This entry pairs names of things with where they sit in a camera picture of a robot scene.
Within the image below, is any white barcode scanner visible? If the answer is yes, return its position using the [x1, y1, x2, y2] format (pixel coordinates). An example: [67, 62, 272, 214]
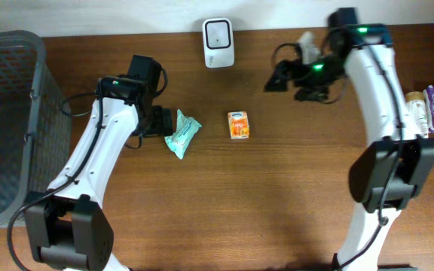
[202, 18, 235, 69]

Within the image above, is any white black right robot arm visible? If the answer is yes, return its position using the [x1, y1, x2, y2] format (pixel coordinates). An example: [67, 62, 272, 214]
[264, 8, 434, 270]

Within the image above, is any grey plastic mesh basket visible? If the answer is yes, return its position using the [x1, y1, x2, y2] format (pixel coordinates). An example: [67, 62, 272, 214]
[0, 30, 72, 228]

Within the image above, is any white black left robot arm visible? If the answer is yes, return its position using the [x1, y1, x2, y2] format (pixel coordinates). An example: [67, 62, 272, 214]
[16, 55, 173, 270]

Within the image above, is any white tube with gold cap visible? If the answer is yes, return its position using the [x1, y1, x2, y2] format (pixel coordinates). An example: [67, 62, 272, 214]
[405, 92, 429, 138]

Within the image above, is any teal toilet tissue pack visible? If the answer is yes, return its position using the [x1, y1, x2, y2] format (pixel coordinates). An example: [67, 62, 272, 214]
[164, 109, 202, 160]

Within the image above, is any orange tissue packet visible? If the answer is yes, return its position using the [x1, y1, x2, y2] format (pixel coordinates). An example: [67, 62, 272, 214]
[228, 111, 250, 139]

